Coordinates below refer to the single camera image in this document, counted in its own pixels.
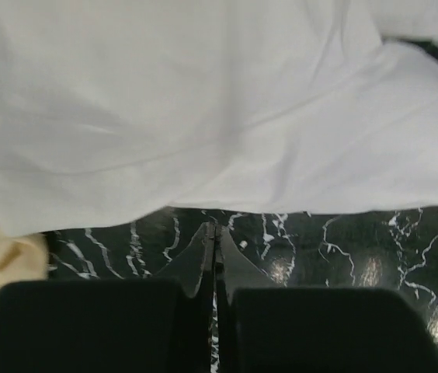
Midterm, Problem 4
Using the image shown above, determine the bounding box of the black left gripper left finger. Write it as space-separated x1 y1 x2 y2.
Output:
0 223 215 372

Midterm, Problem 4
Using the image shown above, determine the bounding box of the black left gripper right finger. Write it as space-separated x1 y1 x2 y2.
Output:
216 228 438 372

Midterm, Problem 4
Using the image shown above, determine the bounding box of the white flower print t-shirt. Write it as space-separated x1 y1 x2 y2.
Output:
0 1 438 236

